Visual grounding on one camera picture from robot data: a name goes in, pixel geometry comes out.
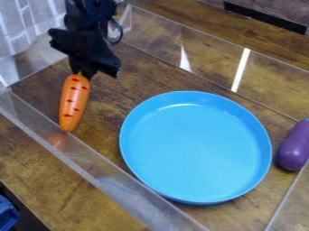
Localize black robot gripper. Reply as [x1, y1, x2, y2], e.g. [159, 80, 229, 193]
[47, 17, 122, 80]

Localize orange toy carrot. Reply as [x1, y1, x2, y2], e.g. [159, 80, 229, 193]
[59, 73, 91, 133]

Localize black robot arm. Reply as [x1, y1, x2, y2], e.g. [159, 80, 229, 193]
[47, 0, 123, 79]

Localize blue round plastic tray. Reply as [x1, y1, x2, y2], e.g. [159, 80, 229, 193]
[119, 91, 272, 205]

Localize grey checkered curtain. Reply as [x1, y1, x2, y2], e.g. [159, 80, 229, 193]
[0, 0, 67, 58]

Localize blue object at corner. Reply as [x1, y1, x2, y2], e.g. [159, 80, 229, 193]
[0, 195, 19, 231]

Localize purple toy eggplant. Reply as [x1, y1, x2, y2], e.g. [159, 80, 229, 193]
[278, 118, 309, 171]

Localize clear acrylic barrier wall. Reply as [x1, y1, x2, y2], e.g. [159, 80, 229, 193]
[0, 0, 309, 231]

